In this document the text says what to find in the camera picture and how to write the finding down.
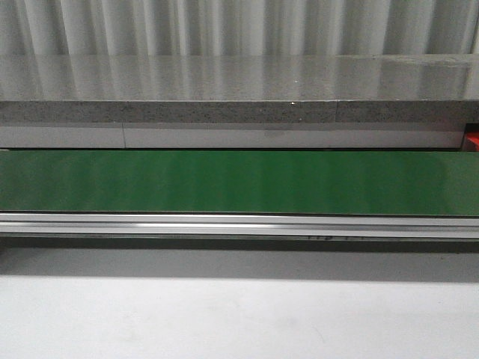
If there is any red plastic tray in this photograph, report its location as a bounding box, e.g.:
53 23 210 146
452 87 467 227
463 131 479 152

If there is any grey stone counter ledge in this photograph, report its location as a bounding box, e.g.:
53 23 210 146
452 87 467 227
1 55 478 126

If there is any aluminium conveyor frame rail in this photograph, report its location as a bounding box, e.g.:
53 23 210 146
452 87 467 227
1 212 478 240

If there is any green conveyor belt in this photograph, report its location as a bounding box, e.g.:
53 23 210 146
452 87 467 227
1 150 478 216

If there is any white pleated curtain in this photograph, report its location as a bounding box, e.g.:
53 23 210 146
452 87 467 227
1 1 478 56

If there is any white panel under ledge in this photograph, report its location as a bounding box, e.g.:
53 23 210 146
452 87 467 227
1 123 465 149

